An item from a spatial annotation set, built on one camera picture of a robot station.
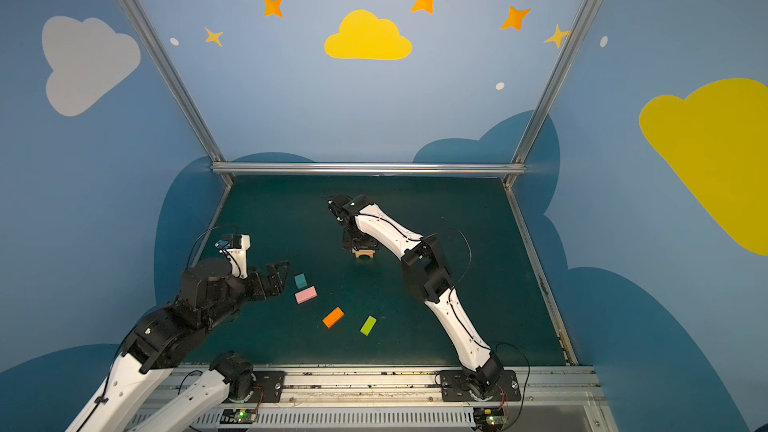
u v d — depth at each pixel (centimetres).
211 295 48
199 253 104
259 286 59
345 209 72
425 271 60
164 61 85
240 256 60
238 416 70
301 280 89
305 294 90
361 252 98
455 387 75
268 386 75
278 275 61
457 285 64
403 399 74
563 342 84
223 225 108
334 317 86
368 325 84
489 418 71
